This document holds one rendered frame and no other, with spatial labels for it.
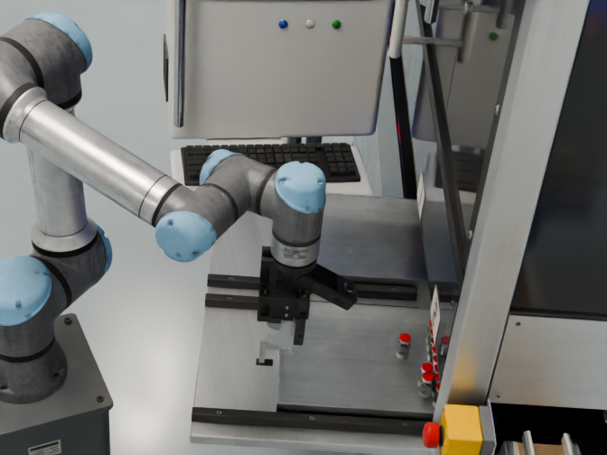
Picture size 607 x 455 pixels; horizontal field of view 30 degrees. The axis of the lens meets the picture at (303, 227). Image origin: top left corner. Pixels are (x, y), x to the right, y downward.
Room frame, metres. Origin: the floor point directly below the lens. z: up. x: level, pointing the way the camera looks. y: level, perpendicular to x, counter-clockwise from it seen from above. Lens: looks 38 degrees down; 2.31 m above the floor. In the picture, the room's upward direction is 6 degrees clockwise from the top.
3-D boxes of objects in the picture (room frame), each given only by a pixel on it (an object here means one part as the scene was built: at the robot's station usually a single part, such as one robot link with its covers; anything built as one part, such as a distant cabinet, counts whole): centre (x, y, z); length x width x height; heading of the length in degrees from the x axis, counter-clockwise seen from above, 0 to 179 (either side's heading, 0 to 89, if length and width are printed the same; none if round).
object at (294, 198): (1.35, 0.01, 1.29); 0.09 x 0.08 x 0.11; 65
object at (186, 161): (2.13, 0.09, 0.82); 0.40 x 0.14 x 0.02; 102
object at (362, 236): (1.78, -0.13, 0.90); 0.34 x 0.26 x 0.04; 93
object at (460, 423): (1.19, -0.28, 1.00); 0.08 x 0.07 x 0.07; 93
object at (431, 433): (1.19, -0.24, 0.99); 0.04 x 0.04 x 0.04; 3
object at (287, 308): (1.35, 0.02, 1.13); 0.09 x 0.08 x 0.12; 93
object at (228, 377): (1.60, -0.07, 0.87); 0.70 x 0.48 x 0.02; 3
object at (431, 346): (1.44, -0.26, 0.90); 0.18 x 0.02 x 0.05; 3
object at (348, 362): (1.44, -0.15, 0.90); 0.34 x 0.26 x 0.04; 93
